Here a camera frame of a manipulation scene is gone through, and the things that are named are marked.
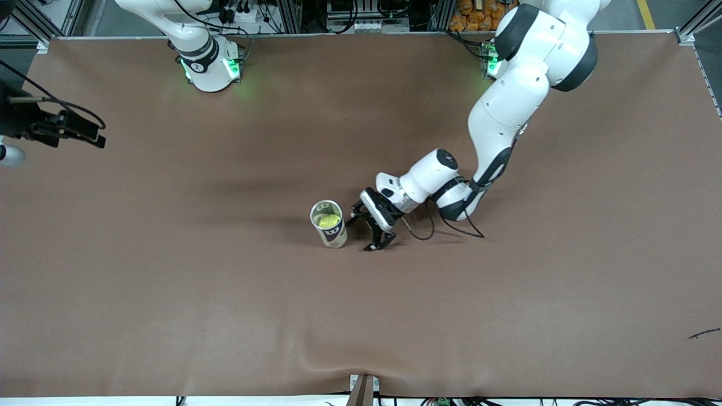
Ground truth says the white tennis ball can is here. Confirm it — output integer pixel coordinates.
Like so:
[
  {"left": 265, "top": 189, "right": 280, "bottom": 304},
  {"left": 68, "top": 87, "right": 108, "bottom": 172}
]
[{"left": 309, "top": 199, "right": 349, "bottom": 249}]

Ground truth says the brown table mat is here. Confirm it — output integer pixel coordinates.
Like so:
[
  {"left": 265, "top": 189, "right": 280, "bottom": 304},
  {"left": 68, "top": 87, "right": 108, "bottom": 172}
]
[{"left": 0, "top": 31, "right": 722, "bottom": 398}]

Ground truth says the white power strip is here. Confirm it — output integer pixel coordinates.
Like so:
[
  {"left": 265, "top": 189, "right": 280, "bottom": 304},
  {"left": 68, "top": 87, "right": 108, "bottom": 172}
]
[{"left": 217, "top": 3, "right": 261, "bottom": 23}]

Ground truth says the bag of orange items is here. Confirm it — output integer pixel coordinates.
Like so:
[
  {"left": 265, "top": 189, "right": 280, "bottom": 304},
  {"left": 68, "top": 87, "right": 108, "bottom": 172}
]
[{"left": 450, "top": 0, "right": 518, "bottom": 32}]

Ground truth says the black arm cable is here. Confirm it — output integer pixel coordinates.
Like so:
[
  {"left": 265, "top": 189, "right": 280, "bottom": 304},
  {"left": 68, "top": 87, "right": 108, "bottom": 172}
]
[
  {"left": 402, "top": 169, "right": 486, "bottom": 241},
  {"left": 0, "top": 59, "right": 107, "bottom": 130}
]

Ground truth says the aluminium profile rail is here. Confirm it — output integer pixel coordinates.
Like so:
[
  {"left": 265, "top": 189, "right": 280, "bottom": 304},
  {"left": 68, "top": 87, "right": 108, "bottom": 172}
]
[
  {"left": 679, "top": 0, "right": 722, "bottom": 41},
  {"left": 0, "top": 0, "right": 85, "bottom": 46}
]

